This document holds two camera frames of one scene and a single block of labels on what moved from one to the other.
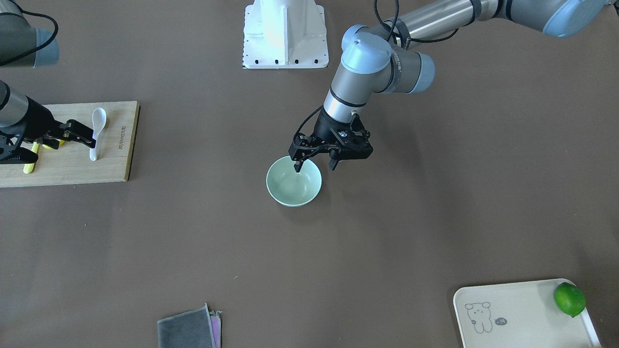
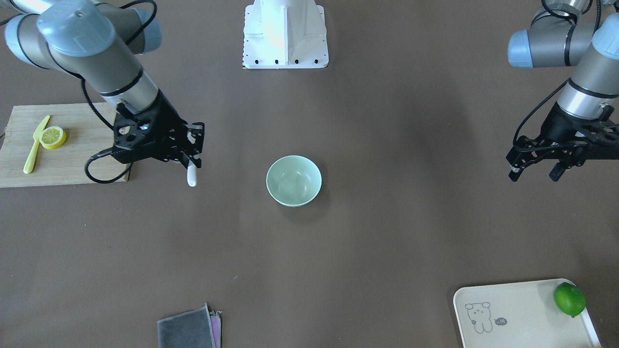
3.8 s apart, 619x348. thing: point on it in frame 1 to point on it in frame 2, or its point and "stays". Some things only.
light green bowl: (291, 188) stays
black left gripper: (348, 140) to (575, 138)
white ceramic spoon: (99, 121) to (191, 174)
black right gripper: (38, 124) to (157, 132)
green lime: (569, 298) stays
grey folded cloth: (198, 328) stays
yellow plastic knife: (29, 167) stays
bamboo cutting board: (71, 164) stays
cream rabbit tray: (522, 314) stays
